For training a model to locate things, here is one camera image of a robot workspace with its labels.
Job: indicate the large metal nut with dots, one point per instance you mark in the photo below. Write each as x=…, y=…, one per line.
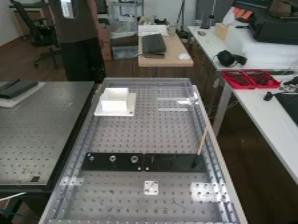
x=134, y=159

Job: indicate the medium metal nut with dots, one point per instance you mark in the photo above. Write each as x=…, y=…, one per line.
x=112, y=158

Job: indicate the small metal nut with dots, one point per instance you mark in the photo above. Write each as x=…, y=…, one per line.
x=92, y=158

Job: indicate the clear box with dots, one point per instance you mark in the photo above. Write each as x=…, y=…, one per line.
x=147, y=100

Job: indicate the small white box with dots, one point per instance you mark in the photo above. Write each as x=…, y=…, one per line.
x=115, y=100

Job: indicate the thin stick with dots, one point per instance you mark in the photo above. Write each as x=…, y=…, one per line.
x=204, y=138

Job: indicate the black plate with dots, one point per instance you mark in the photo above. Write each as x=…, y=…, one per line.
x=174, y=162

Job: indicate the white mouse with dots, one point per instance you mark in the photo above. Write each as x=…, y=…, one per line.
x=184, y=56

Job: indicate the black keyboard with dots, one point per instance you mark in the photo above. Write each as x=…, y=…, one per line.
x=154, y=44

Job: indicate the red tray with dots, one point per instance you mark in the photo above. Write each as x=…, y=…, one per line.
x=264, y=78
x=237, y=80

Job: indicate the black headphones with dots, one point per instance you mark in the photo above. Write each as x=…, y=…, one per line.
x=228, y=57

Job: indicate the white desk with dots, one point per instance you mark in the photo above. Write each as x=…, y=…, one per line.
x=267, y=113

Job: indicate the person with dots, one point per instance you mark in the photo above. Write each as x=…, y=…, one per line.
x=80, y=36

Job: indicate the black flat case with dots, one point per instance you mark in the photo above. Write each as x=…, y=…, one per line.
x=15, y=88

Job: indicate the black office chair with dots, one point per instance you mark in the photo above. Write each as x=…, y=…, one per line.
x=39, y=33

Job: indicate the black bag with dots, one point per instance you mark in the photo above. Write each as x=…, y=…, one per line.
x=275, y=28

